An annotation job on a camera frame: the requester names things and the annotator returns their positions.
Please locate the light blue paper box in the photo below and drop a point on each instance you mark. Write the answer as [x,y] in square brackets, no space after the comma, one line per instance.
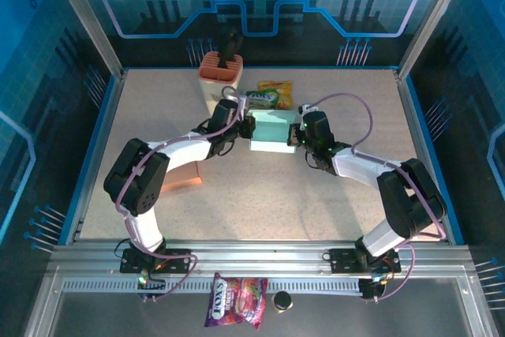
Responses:
[272,132]

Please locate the orange paper box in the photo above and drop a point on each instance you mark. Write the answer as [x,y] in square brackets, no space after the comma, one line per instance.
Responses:
[185,179]

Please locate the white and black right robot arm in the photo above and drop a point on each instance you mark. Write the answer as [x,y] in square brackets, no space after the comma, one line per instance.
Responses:
[355,167]

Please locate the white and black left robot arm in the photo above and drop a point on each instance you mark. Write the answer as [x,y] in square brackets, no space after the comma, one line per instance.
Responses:
[185,151]

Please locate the green Fox's candy bag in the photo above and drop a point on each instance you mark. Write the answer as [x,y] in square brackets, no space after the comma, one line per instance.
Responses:
[264,97]

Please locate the yellow candy bag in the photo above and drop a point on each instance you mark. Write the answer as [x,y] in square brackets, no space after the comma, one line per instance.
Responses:
[282,94]

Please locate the cream knife block pink top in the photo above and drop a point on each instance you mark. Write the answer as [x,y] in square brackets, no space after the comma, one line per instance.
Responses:
[215,80]

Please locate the small black controller board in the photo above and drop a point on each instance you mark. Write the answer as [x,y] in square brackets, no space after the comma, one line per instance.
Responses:
[371,287]
[154,285]

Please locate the small black round cap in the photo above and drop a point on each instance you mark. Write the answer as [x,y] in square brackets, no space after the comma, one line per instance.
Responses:
[282,300]

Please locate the purple Fox's berries candy bag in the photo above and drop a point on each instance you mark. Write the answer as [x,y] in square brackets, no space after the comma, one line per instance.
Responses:
[234,301]

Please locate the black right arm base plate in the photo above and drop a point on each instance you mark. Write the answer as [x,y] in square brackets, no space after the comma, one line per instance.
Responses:
[343,260]

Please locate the aluminium frame rail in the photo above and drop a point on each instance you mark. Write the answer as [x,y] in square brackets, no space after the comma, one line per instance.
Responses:
[260,256]

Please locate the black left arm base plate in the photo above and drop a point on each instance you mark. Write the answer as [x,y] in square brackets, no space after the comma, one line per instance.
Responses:
[177,254]

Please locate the aluminium frame post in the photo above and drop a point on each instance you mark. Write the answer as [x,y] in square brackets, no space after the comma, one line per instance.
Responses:
[430,17]
[87,21]

